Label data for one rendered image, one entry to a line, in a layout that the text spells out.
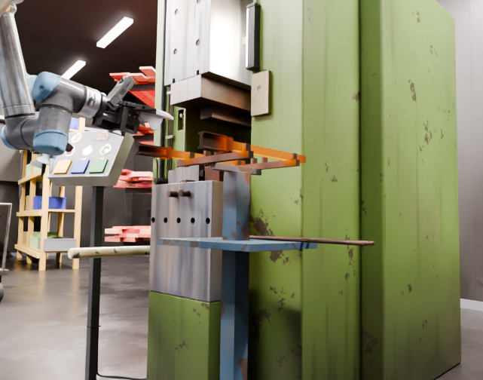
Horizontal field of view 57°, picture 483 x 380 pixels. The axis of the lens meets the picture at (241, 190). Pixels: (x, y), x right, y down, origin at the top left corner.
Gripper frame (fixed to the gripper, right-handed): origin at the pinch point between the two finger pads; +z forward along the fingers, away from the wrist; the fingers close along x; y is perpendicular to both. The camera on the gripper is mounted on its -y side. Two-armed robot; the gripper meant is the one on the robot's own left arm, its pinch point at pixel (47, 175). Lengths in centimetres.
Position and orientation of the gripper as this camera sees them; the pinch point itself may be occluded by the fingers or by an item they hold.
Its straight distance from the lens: 191.8
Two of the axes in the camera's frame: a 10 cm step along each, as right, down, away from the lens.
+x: 6.0, -0.5, -8.0
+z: -0.1, 10.0, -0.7
